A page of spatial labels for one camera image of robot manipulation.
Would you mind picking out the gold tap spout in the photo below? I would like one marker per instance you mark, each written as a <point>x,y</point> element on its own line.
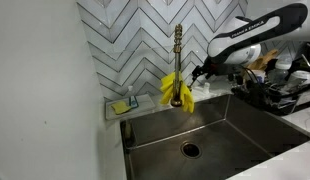
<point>177,66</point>

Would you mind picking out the yellow sponge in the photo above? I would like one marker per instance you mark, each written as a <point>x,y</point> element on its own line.
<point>120,107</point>

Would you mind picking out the white sponge tray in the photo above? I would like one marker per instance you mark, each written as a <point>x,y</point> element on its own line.
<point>145,103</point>

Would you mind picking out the small clear countertop cap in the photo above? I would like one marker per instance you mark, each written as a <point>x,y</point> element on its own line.
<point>206,88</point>

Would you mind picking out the white lidded cup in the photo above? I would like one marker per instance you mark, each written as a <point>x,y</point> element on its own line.
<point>300,79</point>

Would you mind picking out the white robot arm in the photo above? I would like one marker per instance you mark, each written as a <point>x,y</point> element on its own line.
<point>248,36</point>

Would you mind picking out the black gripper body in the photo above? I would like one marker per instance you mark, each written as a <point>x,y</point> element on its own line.
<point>221,66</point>

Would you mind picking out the black dish rack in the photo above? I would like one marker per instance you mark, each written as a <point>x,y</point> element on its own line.
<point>261,98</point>

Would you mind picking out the clear baby bottle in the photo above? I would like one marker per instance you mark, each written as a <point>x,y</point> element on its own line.
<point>283,68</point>

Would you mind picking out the wooden utensils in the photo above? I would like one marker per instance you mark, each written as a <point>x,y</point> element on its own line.
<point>265,59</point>

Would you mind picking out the yellow rubber glove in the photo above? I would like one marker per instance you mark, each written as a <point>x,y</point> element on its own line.
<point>187,96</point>

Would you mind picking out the round sink drain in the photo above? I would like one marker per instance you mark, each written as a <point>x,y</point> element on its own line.
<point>190,150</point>

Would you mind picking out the stainless steel sink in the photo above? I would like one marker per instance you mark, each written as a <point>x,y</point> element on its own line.
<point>228,140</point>

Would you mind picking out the blue dish scrubber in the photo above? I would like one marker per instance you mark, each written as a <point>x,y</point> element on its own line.
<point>134,102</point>

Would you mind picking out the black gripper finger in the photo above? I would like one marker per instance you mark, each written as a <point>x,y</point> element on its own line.
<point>194,73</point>
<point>201,70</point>

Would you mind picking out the metal sink sponge holder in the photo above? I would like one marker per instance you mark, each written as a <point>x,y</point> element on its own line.
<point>128,131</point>

